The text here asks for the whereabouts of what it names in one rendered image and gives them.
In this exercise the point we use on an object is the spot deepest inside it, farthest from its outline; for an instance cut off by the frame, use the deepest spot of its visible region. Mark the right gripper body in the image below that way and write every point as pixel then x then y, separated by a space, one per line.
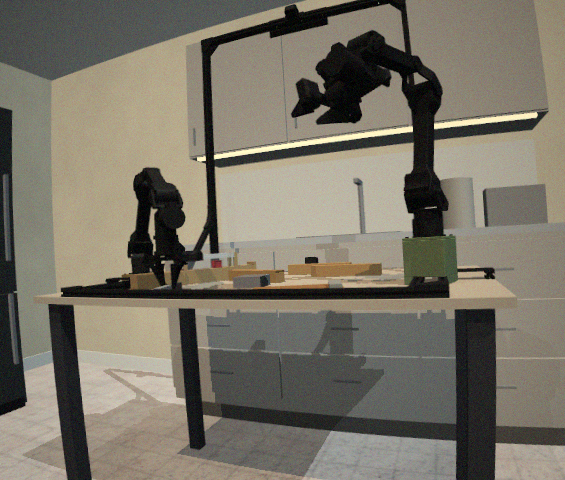
pixel 166 242

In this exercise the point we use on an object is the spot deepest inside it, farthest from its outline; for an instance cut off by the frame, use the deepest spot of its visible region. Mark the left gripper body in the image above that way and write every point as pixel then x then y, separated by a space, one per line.
pixel 311 98

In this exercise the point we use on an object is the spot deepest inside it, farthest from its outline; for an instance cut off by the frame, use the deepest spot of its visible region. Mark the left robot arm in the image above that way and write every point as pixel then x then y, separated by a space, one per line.
pixel 422 186

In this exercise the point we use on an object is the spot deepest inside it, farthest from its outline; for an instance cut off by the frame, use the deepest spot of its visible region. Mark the brown clipboard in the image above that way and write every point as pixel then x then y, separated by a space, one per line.
pixel 333 284

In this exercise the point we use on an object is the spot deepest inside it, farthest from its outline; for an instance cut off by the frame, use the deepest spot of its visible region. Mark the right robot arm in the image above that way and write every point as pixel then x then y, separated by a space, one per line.
pixel 159 197

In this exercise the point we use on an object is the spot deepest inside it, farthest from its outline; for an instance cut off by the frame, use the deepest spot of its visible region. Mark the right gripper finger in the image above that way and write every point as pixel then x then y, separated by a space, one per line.
pixel 175 271
pixel 158 270

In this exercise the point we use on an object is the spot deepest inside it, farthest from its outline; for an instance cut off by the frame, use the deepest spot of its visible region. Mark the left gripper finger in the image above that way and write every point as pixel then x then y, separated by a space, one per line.
pixel 330 117
pixel 299 111

